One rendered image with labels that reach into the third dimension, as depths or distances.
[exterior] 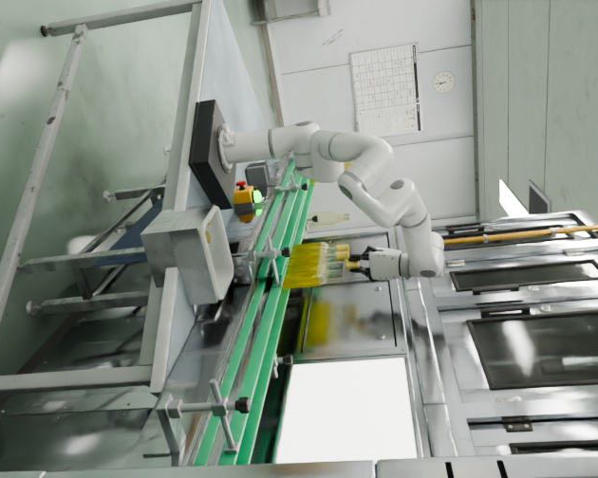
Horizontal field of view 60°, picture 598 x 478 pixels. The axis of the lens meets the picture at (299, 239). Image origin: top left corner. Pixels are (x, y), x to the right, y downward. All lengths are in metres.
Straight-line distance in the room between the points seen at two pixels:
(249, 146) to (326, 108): 5.86
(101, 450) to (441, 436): 0.85
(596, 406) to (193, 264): 1.03
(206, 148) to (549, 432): 1.15
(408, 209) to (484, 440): 0.59
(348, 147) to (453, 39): 6.09
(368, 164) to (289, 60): 6.08
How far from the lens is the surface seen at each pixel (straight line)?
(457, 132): 7.65
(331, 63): 7.38
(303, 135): 1.60
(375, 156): 1.40
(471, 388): 1.46
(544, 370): 1.55
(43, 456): 1.59
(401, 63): 7.38
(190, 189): 1.53
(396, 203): 1.38
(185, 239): 1.34
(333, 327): 1.65
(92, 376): 1.42
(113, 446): 1.51
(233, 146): 1.65
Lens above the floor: 1.28
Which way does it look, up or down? 9 degrees down
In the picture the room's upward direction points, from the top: 84 degrees clockwise
